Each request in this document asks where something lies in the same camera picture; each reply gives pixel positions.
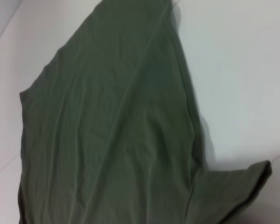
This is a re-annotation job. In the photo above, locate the dark green FREE t-shirt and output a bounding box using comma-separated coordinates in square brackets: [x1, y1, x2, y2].
[18, 0, 273, 224]

